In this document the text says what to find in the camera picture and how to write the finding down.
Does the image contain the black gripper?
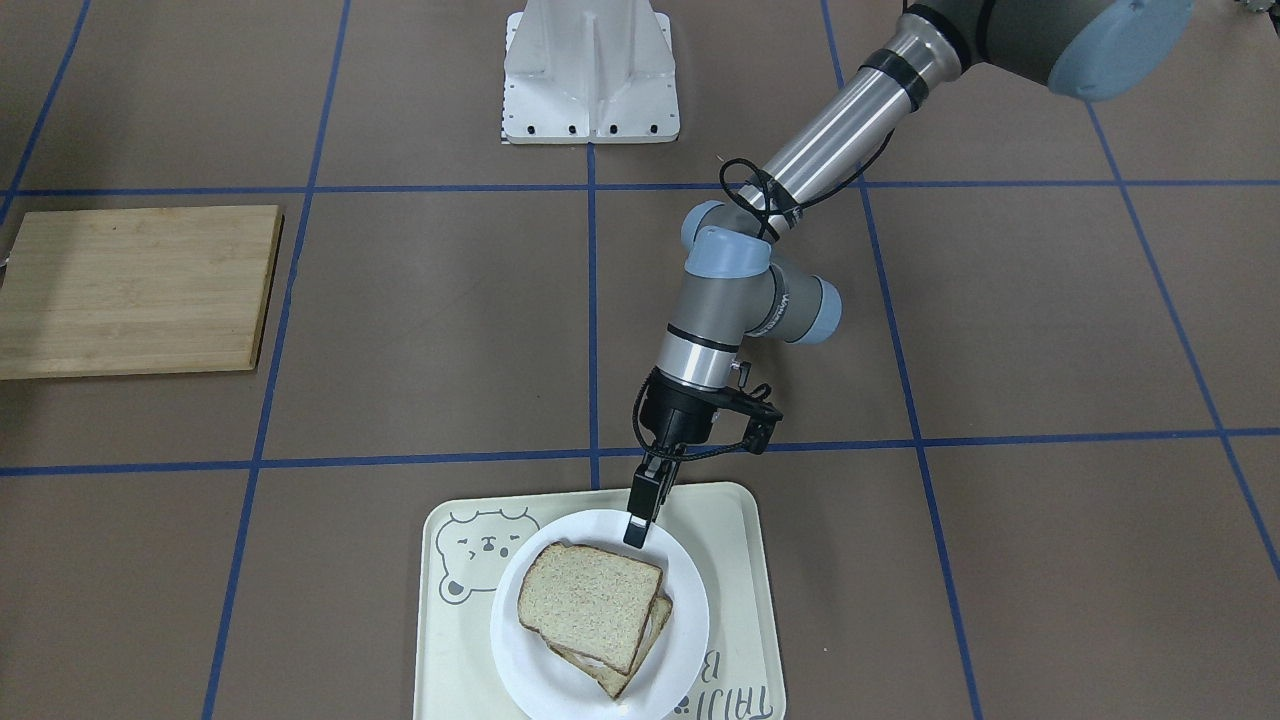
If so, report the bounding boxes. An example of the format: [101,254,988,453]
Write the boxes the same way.
[623,368,723,550]

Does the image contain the bread slice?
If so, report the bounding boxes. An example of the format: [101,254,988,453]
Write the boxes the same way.
[516,542,664,673]
[547,593,673,701]

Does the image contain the white round plate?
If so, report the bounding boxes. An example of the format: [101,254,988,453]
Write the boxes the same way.
[490,509,710,719]

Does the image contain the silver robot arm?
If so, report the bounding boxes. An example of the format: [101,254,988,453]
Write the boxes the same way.
[623,1,1193,550]

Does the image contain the cream bear serving tray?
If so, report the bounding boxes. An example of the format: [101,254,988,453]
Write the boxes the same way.
[412,482,786,719]

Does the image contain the blue tape grid lines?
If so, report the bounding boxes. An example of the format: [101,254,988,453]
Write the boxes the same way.
[3,1,1277,719]

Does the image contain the wooden cutting board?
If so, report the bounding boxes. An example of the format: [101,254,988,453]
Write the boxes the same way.
[1,205,283,380]

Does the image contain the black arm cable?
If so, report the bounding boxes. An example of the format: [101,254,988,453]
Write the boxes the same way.
[632,120,901,462]

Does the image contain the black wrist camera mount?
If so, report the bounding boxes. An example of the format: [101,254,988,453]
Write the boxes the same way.
[710,383,785,455]

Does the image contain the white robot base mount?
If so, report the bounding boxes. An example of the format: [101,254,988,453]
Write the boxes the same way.
[500,1,681,145]

